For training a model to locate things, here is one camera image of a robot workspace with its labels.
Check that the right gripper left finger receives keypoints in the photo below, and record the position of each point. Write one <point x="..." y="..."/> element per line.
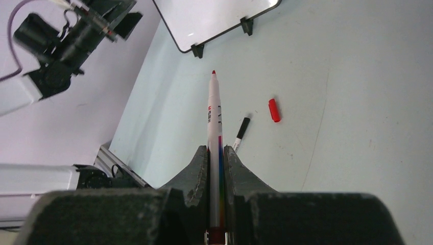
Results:
<point x="172" y="214"/>

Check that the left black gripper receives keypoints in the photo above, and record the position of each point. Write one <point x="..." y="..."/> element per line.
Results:
<point x="61" y="55"/>

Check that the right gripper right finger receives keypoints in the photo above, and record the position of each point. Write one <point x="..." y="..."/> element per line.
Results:
<point x="258" y="214"/>

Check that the red whiteboard marker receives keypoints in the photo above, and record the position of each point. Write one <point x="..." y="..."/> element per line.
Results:
<point x="216" y="228"/>

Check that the white board black frame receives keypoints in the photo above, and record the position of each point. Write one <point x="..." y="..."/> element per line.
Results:
<point x="192" y="24"/>

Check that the red marker cap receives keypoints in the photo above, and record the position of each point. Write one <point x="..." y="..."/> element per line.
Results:
<point x="274" y="110"/>

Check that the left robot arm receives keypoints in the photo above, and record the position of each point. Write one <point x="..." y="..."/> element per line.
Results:
<point x="17" y="90"/>

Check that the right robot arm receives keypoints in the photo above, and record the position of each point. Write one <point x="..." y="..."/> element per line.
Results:
<point x="23" y="185"/>

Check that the black whiteboard marker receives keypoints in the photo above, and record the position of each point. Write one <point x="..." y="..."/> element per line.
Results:
<point x="241" y="133"/>

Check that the aluminium frame rail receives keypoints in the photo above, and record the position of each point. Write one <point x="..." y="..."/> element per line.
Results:
<point x="120" y="174"/>

